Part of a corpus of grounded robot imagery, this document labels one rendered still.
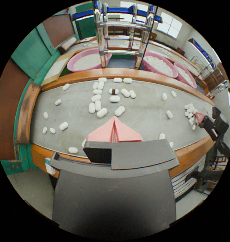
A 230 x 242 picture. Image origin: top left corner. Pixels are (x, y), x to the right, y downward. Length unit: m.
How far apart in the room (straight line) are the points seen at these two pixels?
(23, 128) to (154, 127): 0.55
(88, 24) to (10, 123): 2.77
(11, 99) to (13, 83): 0.08
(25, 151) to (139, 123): 0.56
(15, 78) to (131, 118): 0.58
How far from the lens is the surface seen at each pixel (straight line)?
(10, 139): 0.47
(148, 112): 0.28
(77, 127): 0.27
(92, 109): 0.24
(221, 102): 4.96
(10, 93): 0.48
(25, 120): 0.42
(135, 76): 0.32
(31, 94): 0.45
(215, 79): 5.17
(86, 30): 2.87
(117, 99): 0.25
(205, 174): 0.68
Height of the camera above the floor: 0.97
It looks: 77 degrees down
